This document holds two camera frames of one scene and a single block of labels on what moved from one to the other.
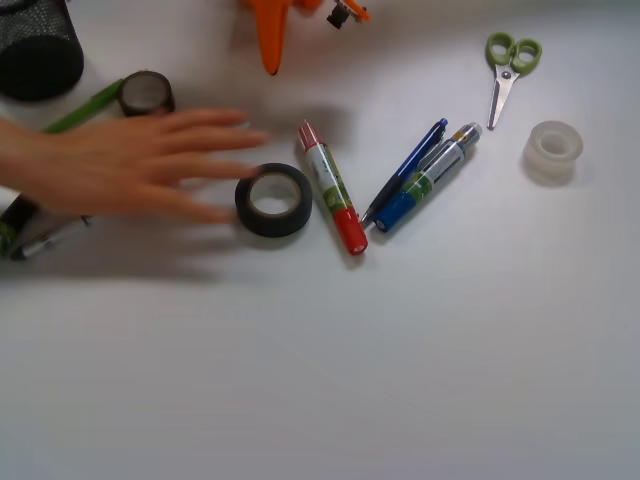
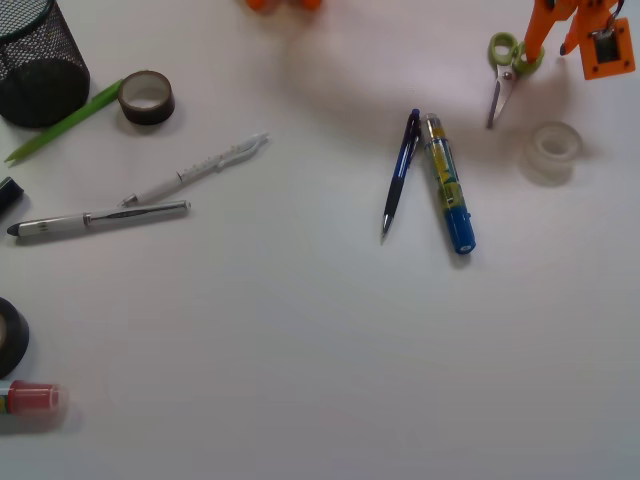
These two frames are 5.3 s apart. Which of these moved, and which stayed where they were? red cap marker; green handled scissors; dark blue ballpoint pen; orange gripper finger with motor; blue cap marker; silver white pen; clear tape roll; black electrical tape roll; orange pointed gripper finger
Moved: silver white pen; red cap marker; orange pointed gripper finger; orange gripper finger with motor; blue cap marker; dark blue ballpoint pen; black electrical tape roll
Stayed: clear tape roll; green handled scissors
